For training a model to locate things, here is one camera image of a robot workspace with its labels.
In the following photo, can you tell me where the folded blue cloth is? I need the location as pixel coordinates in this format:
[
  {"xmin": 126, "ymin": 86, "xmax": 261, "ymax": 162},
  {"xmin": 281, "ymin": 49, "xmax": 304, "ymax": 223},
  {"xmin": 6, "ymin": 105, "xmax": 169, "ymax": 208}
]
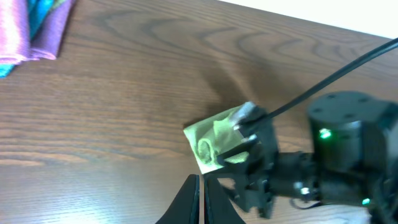
[{"xmin": 1, "ymin": 0, "xmax": 75, "ymax": 78}]

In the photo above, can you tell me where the folded purple cloth underneath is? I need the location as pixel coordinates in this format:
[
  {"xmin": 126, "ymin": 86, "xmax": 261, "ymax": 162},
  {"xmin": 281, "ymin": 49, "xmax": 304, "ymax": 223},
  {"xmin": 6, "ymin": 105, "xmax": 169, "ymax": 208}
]
[{"xmin": 28, "ymin": 0, "xmax": 75, "ymax": 60}]

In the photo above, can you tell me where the folded purple cloth on top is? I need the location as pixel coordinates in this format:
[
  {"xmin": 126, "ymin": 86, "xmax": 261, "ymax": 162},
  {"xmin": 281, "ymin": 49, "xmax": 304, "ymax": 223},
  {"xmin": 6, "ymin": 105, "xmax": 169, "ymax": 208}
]
[{"xmin": 1, "ymin": 0, "xmax": 30, "ymax": 64}]

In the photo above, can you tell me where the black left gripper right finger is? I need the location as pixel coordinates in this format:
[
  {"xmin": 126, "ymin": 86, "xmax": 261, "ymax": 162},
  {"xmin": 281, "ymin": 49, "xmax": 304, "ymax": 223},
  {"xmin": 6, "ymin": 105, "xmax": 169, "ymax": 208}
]
[{"xmin": 204, "ymin": 178, "xmax": 245, "ymax": 224}]

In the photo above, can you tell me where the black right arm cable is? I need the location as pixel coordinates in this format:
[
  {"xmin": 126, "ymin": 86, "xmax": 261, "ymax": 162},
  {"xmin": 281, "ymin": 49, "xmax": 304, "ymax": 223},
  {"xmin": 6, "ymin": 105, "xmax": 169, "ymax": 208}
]
[{"xmin": 264, "ymin": 37, "xmax": 398, "ymax": 121}]

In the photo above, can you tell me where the green microfiber cloth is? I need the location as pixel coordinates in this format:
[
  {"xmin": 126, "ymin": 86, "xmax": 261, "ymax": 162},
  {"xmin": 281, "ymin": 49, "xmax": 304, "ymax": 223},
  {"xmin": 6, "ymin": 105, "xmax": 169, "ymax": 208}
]
[{"xmin": 183, "ymin": 101, "xmax": 255, "ymax": 174}]

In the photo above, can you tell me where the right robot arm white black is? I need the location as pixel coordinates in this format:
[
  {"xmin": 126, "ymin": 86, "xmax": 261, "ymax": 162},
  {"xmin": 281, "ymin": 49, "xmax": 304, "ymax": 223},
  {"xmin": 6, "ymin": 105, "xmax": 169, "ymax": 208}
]
[{"xmin": 210, "ymin": 91, "xmax": 397, "ymax": 223}]

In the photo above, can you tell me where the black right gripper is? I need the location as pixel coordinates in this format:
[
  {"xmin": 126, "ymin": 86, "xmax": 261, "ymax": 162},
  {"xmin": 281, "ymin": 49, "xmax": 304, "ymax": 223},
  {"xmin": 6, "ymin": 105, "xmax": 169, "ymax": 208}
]
[{"xmin": 211, "ymin": 124, "xmax": 319, "ymax": 218}]

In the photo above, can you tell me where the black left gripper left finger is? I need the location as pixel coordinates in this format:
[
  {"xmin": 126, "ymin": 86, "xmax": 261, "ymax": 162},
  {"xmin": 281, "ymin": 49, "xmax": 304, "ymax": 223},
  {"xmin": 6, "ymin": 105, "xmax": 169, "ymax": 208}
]
[{"xmin": 156, "ymin": 174, "xmax": 200, "ymax": 224}]

